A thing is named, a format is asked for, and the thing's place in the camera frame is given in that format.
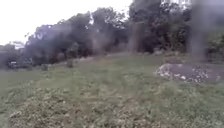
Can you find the green grass field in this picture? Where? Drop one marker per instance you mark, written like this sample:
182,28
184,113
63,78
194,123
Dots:
100,93

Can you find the wood of dark trees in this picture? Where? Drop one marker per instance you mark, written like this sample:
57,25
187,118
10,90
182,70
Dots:
100,33

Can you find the grey bare ground patch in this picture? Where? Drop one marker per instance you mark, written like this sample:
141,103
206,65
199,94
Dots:
190,72

